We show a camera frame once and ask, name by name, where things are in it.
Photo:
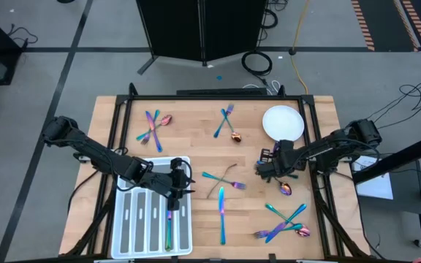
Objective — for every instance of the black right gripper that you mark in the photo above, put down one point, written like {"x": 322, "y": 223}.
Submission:
{"x": 287, "y": 159}

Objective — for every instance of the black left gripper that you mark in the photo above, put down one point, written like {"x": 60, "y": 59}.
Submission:
{"x": 166, "y": 182}

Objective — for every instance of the iridescent rainbow fork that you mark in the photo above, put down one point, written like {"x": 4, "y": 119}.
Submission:
{"x": 239, "y": 185}
{"x": 261, "y": 233}
{"x": 156, "y": 114}
{"x": 232, "y": 167}
{"x": 292, "y": 176}
{"x": 218, "y": 128}

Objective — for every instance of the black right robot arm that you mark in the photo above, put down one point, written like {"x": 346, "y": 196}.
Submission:
{"x": 334, "y": 148}

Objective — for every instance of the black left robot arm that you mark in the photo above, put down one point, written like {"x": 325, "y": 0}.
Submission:
{"x": 97, "y": 153}

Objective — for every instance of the white cutlery tray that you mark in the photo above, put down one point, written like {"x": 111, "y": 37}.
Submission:
{"x": 140, "y": 233}

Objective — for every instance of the white round plate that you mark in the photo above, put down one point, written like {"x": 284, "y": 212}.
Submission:
{"x": 283, "y": 122}

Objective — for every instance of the black bar at table edge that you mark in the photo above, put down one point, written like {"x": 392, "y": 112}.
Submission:
{"x": 221, "y": 92}

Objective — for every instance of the white paper sheet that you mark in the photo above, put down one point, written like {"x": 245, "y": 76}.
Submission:
{"x": 375, "y": 186}

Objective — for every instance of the black metal stand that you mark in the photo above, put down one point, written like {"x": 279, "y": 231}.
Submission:
{"x": 397, "y": 160}

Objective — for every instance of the black folding screen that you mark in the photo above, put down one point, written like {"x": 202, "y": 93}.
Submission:
{"x": 174, "y": 29}

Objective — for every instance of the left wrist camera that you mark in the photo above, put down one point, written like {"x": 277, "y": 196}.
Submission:
{"x": 176, "y": 163}

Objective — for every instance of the black metal rig frame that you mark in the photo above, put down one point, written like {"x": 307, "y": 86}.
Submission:
{"x": 210, "y": 97}

